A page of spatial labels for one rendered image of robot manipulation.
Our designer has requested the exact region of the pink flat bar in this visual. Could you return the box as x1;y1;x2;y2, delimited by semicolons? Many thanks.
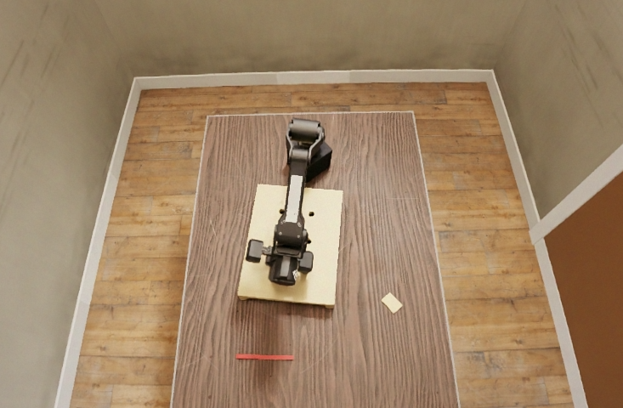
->
236;354;293;360

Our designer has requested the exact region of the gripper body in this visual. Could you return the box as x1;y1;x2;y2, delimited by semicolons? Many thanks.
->
245;239;314;274

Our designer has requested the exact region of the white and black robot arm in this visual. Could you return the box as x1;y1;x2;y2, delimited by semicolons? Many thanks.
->
268;117;326;286

